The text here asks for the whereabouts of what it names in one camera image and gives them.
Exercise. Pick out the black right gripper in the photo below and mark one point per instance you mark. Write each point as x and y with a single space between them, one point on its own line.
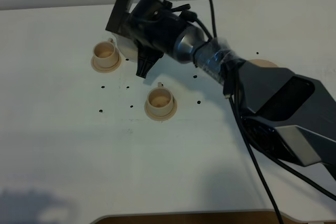
163 29

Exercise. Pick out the beige teapot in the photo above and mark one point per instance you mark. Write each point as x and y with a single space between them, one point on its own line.
127 48

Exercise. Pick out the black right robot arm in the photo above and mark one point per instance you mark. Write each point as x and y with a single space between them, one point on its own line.
288 116

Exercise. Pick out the beige teapot coaster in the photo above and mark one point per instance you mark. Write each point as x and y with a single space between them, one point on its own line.
263 63

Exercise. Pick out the beige far saucer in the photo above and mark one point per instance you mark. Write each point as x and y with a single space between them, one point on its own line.
101 69

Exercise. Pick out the beige saucer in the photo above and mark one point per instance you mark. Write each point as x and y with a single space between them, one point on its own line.
161 113
101 69

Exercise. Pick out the beige far teacup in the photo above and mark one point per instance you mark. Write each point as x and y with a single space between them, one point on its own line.
106 52

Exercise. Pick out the beige teacup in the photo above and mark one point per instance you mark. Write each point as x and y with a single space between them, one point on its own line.
106 52
159 96

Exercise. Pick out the beige near teacup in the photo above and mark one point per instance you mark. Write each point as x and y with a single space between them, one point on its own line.
159 96

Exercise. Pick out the beige near saucer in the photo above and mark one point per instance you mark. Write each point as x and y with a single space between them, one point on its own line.
161 113

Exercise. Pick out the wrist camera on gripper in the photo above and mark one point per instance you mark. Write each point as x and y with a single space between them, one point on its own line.
118 16

